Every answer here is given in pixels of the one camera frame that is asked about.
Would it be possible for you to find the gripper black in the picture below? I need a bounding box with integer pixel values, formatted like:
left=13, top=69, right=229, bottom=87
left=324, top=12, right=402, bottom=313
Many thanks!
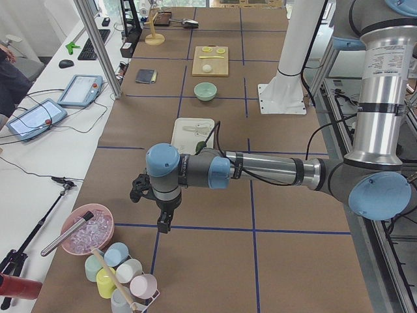
left=154, top=190, right=181, bottom=233

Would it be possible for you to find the white speckled spoon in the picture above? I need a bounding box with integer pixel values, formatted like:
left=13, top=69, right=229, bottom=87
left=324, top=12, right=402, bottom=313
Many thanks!
left=182, top=125, right=211, bottom=136

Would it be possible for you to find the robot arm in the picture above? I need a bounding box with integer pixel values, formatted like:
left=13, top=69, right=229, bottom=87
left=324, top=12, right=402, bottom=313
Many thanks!
left=145, top=1, right=416, bottom=233

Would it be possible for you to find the pink bowl with ice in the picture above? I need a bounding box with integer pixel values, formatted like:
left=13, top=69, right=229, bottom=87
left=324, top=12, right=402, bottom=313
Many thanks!
left=61, top=203, right=115, bottom=256

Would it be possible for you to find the green ceramic bowl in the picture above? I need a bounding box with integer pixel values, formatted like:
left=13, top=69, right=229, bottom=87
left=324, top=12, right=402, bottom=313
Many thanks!
left=194, top=82, right=218, bottom=102

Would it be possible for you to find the white steamed bun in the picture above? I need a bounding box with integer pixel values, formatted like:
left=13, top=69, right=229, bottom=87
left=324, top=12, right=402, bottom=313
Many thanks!
left=202, top=65, right=212, bottom=73

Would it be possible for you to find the blue cup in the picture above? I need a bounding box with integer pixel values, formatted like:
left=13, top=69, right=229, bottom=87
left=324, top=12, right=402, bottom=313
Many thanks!
left=104, top=242, right=129, bottom=267

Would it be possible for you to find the white cup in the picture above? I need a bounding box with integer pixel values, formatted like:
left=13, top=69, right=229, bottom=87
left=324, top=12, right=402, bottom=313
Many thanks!
left=115, top=258, right=143, bottom=284

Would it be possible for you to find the pink cup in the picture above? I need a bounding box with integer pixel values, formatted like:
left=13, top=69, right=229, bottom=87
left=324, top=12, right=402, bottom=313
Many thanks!
left=130, top=274, right=157, bottom=299

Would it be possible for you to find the metal tube with black tip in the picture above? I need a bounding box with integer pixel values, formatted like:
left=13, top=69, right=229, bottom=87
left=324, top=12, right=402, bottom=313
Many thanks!
left=40, top=211, right=94, bottom=257

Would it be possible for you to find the green avocado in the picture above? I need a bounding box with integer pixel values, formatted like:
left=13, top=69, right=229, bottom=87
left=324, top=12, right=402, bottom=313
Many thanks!
left=195, top=141, right=207, bottom=155

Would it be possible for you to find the green cup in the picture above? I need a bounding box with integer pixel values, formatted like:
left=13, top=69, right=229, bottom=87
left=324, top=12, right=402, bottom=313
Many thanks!
left=84, top=254, right=102, bottom=282

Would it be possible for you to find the yellow cup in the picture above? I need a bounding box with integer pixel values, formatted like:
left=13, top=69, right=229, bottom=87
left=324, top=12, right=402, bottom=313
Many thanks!
left=96, top=268, right=117, bottom=299

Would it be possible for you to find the grey cup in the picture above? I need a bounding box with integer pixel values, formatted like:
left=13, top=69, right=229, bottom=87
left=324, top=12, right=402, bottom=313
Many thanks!
left=110, top=289, right=132, bottom=313

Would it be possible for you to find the white plastic tray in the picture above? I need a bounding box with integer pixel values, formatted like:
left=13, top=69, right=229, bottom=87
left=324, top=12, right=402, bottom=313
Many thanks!
left=171, top=117, right=215, bottom=155

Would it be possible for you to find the grey folded cloth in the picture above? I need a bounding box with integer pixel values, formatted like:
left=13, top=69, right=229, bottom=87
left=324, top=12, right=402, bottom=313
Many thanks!
left=135, top=69, right=158, bottom=84

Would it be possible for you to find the far teach pendant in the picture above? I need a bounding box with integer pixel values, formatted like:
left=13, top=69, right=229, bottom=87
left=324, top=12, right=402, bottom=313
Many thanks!
left=57, top=74, right=104, bottom=108

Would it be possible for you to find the teach pendant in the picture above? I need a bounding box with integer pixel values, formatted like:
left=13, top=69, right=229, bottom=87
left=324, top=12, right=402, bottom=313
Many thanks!
left=57, top=74, right=104, bottom=108
left=6, top=98, right=67, bottom=141

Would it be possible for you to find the black tripod stick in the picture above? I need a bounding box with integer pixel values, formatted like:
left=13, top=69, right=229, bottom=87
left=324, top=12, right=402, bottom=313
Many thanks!
left=1, top=177, right=76, bottom=310

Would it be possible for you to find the near teach pendant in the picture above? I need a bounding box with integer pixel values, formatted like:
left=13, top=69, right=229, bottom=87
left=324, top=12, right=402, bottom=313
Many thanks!
left=6, top=98, right=67, bottom=141

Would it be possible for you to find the yellow plastic knife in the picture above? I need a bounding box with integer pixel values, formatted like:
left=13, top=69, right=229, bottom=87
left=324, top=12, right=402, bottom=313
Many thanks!
left=199, top=55, right=225, bottom=59

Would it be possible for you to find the red bottle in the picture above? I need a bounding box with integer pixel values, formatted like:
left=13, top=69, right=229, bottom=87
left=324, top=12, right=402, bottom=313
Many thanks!
left=0, top=273, right=42, bottom=300

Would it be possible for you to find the wooden mug tree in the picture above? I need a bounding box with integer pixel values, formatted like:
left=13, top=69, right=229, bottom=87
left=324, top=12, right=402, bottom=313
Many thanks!
left=145, top=7, right=165, bottom=46

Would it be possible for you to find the black keyboard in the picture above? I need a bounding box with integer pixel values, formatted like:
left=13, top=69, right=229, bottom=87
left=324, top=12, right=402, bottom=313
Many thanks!
left=77, top=28, right=111, bottom=61

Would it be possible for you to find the black computer mouse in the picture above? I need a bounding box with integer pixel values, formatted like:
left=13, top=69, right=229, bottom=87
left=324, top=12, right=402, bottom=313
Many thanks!
left=58, top=59, right=74, bottom=69

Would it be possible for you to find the black box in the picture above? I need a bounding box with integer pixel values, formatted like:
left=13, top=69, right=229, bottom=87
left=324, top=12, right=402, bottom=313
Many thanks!
left=120, top=29, right=141, bottom=59

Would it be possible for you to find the metal scoop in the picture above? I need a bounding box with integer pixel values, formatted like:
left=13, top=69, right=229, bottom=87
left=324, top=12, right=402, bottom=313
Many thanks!
left=169, top=18, right=199, bottom=29

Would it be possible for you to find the green clamp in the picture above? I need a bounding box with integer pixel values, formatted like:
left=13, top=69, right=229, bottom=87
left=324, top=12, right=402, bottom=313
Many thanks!
left=65, top=42, right=80, bottom=55

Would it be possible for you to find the dark rectangular tray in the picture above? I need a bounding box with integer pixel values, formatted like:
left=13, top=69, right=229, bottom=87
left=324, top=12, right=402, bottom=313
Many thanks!
left=154, top=12, right=172, bottom=27

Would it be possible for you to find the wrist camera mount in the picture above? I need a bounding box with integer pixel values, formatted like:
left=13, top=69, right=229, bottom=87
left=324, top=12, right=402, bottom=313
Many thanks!
left=130, top=173, right=156, bottom=203

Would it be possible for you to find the white wire cup rack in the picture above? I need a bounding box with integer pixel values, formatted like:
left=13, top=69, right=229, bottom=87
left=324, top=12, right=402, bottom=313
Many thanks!
left=91, top=247, right=161, bottom=311

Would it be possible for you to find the white camera pillar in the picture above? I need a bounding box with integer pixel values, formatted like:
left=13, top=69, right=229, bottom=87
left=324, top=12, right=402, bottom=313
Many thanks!
left=258, top=0, right=327, bottom=115

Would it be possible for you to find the aluminium frame post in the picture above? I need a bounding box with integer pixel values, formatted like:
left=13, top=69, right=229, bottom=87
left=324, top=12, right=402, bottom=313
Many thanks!
left=74, top=0, right=122, bottom=99

